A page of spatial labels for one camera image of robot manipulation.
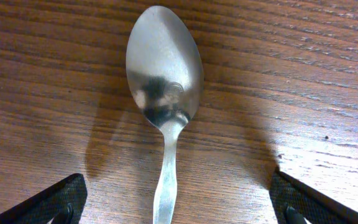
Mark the small steel spoon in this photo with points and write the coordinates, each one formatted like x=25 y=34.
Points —
x=165 y=76

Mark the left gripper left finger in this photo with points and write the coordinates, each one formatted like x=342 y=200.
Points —
x=62 y=202

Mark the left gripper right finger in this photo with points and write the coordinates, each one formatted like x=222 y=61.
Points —
x=295 y=202

